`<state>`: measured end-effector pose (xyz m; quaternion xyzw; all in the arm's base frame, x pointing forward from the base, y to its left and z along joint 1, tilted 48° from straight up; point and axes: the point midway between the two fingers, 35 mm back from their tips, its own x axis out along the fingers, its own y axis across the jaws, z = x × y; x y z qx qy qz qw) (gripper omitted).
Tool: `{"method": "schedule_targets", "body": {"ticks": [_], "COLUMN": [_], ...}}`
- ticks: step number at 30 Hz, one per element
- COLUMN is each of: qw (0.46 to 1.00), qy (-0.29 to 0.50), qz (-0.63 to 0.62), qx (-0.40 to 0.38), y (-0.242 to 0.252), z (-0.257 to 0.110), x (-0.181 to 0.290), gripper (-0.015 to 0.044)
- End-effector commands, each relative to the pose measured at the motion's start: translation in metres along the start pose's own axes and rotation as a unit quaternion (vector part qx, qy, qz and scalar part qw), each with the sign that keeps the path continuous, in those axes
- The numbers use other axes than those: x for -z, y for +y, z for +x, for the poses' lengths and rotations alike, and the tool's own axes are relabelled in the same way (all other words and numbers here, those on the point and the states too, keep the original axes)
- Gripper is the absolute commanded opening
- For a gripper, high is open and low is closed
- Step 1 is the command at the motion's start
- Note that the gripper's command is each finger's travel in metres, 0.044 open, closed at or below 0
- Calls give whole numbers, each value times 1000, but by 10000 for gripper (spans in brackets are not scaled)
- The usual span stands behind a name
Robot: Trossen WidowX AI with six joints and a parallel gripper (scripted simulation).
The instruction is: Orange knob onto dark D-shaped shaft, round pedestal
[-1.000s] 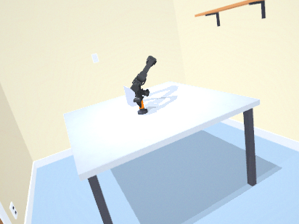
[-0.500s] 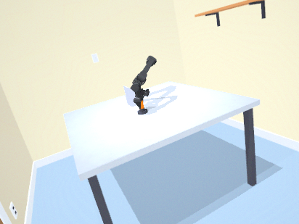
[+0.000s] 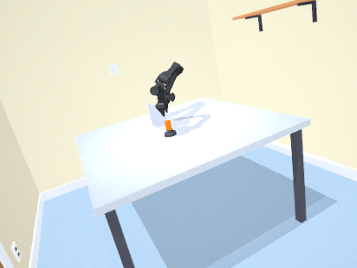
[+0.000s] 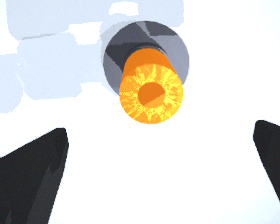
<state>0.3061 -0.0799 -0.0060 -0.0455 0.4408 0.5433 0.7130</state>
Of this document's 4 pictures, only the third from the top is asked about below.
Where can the orange knob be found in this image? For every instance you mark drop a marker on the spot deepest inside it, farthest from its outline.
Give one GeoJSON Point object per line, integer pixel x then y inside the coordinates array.
{"type": "Point", "coordinates": [168, 125]}

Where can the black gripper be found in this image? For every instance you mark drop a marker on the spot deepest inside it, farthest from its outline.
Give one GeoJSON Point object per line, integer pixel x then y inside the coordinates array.
{"type": "Point", "coordinates": [162, 105]}

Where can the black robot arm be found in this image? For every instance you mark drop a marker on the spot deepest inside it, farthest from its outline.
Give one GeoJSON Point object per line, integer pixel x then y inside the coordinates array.
{"type": "Point", "coordinates": [168, 78]}

